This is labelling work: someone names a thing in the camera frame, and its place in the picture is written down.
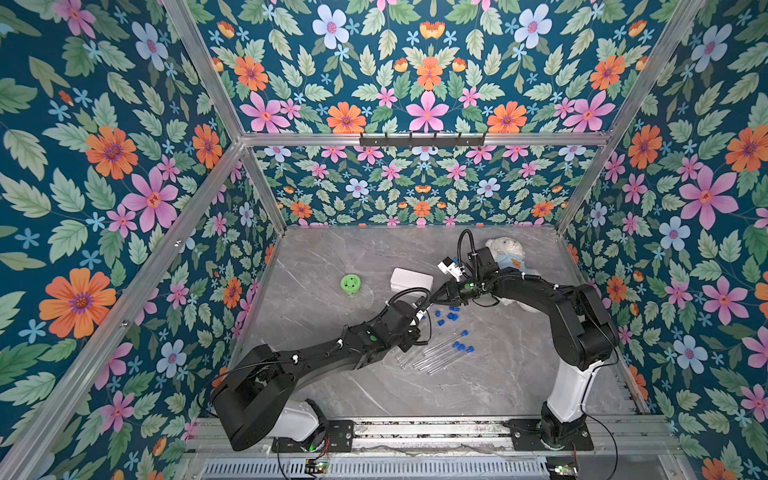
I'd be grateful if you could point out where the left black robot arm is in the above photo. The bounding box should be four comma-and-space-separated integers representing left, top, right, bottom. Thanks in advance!
210, 287, 431, 451

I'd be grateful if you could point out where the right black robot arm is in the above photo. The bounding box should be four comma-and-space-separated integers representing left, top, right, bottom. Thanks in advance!
430, 229, 619, 450

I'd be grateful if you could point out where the test tube group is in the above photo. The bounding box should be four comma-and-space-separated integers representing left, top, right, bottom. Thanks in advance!
428, 346, 475, 375
412, 341, 462, 370
417, 342, 466, 371

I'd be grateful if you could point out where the white rectangular plastic box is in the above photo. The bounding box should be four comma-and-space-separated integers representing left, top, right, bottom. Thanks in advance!
390, 268, 434, 293

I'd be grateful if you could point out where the white teddy bear blue shirt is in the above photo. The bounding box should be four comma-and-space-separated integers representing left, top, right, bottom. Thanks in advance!
484, 236, 541, 313

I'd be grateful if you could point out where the green lidded small jar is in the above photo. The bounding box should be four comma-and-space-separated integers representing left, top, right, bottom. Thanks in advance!
340, 274, 362, 298

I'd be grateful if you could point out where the white ventilation grille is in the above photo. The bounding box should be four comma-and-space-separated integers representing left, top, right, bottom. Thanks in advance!
202, 457, 550, 479

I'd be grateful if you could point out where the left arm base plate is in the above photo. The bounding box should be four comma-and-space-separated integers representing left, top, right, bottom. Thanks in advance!
271, 420, 355, 455

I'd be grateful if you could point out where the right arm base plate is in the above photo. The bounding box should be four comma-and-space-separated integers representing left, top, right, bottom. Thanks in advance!
503, 418, 594, 452

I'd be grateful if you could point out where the black hook rail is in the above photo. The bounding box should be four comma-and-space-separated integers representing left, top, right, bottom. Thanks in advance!
358, 132, 486, 149

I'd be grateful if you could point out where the aluminium front rail frame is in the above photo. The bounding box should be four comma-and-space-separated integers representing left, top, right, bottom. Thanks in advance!
179, 416, 691, 463

